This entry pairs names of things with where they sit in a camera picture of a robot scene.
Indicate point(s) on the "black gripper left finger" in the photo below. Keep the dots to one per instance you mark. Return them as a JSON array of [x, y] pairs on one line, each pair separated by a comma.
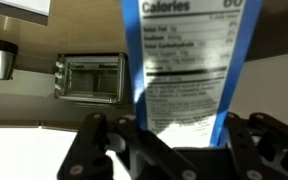
[[90, 143]]

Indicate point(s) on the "blue snack box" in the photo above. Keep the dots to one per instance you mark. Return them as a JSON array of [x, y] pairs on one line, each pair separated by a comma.
[[187, 66]]

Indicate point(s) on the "black electric kettle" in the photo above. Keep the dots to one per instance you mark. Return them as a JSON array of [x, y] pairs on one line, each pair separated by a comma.
[[0, 60]]

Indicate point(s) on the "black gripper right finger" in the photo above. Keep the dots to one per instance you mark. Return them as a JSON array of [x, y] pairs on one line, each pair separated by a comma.
[[247, 150]]

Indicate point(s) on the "white lower cabinet door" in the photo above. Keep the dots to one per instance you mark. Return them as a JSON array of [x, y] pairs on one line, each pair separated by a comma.
[[27, 6]]

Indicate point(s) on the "silver toaster oven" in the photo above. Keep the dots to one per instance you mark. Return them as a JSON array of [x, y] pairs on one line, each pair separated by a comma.
[[90, 78]]

